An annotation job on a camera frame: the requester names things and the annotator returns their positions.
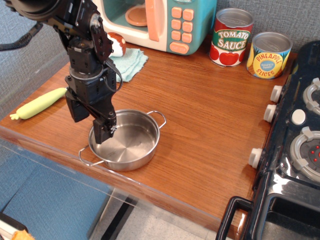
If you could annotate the tomato sauce can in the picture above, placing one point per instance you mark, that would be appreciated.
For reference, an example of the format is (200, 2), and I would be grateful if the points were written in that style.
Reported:
(231, 33)

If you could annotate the plush toy mushroom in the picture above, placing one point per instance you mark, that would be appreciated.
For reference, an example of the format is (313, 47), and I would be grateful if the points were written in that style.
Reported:
(119, 44)

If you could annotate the tray with orange object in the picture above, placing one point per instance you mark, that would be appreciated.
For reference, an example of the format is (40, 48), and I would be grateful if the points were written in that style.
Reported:
(11, 229)

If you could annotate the teal toy microwave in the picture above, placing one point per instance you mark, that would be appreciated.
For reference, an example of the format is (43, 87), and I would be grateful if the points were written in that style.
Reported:
(173, 26)

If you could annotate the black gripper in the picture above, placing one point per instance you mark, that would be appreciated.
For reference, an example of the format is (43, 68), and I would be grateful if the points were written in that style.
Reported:
(91, 94)

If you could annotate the spoon with green handle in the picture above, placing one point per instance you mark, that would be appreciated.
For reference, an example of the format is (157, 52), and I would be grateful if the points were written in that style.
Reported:
(39, 104)

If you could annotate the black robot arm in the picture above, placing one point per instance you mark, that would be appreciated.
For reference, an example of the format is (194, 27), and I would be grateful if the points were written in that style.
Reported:
(80, 28)

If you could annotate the small stainless steel pan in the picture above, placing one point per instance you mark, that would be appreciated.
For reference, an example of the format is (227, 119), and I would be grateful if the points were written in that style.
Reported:
(133, 144)

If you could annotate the white stove knob middle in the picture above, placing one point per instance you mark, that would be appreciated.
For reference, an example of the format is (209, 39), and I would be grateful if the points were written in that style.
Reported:
(269, 112)

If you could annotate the white stove knob rear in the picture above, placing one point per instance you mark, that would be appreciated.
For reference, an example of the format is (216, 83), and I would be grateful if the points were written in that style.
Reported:
(276, 93)

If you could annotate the white stove knob front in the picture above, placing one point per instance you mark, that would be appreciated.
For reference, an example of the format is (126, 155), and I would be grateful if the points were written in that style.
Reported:
(254, 157)

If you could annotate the white stove knob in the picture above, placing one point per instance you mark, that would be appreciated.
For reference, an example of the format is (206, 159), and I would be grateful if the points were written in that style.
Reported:
(276, 93)
(254, 157)
(269, 112)

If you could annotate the light blue folded cloth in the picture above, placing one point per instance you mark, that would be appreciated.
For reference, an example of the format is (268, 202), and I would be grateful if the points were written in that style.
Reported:
(130, 63)

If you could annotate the orange microwave turntable plate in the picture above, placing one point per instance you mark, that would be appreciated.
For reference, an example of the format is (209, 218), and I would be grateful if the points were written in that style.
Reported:
(136, 16)

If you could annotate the black toy stove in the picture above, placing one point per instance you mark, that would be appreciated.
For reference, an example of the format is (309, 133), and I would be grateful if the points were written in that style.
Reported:
(286, 189)

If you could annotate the pineapple slices can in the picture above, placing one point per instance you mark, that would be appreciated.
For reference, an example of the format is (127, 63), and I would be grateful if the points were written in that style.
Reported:
(268, 55)

